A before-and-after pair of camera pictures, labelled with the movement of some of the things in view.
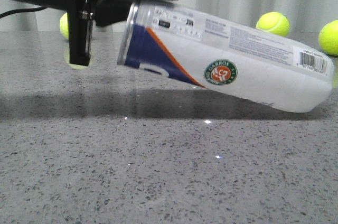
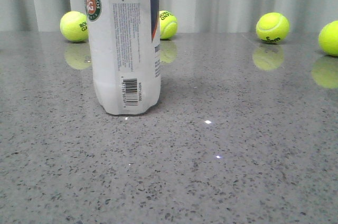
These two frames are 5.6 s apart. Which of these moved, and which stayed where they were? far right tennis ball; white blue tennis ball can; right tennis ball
Moved: white blue tennis ball can
Stayed: right tennis ball; far right tennis ball
